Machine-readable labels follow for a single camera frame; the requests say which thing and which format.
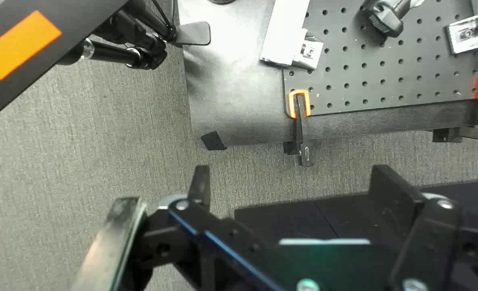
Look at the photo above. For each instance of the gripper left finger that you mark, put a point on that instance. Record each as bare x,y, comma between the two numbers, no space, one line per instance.
206,238

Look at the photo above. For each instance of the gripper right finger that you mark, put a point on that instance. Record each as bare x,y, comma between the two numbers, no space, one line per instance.
428,242

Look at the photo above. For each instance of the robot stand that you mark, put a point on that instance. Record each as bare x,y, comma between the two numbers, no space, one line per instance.
238,89

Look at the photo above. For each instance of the black stand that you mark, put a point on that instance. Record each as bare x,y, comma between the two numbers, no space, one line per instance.
142,36

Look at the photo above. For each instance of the black and grey knob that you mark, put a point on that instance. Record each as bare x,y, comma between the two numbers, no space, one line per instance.
384,18

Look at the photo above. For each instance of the black board with orange patch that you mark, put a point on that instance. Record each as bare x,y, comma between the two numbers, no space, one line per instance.
16,44

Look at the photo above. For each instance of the silver metal bracket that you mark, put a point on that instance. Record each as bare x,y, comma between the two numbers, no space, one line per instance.
471,32

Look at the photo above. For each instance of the white metal bracket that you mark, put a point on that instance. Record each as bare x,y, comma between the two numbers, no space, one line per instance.
285,32

